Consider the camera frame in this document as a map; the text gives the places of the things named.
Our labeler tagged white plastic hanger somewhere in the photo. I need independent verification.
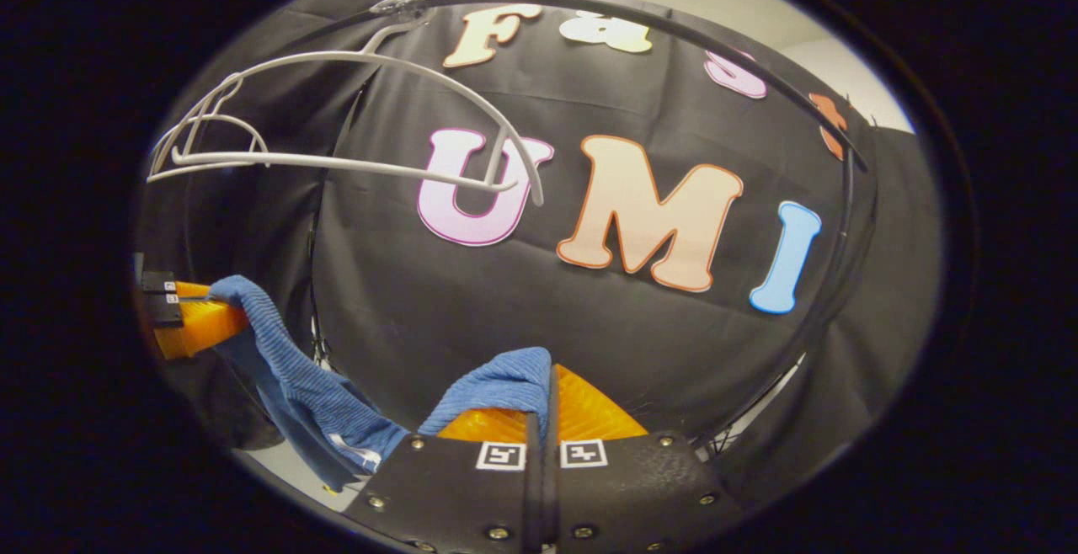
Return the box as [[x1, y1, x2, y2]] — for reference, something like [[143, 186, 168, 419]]
[[147, 0, 547, 210], [150, 72, 272, 180]]

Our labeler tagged black backdrop cloth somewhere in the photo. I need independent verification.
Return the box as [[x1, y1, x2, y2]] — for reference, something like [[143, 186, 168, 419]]
[[135, 0, 944, 513]]

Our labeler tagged black tripod stand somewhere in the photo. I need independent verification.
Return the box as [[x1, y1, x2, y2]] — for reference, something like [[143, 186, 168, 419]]
[[307, 310, 342, 374]]

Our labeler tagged blue corduroy shirt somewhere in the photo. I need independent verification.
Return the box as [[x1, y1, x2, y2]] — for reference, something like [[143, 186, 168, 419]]
[[206, 274, 554, 492]]

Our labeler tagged black clothes rack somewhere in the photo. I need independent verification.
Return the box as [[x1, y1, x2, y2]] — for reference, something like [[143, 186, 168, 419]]
[[278, 0, 881, 454]]

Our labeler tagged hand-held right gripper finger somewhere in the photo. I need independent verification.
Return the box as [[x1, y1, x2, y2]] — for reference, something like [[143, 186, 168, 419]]
[[341, 407, 547, 554], [546, 365, 742, 554]]

